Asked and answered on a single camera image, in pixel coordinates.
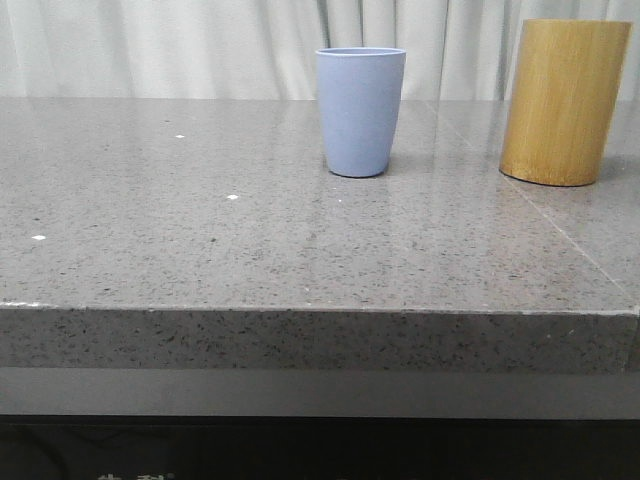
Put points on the blue plastic cup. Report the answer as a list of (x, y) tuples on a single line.
[(359, 92)]

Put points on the bamboo cylinder holder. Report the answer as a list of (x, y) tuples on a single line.
[(563, 98)]

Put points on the white curtain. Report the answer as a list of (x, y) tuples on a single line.
[(456, 50)]

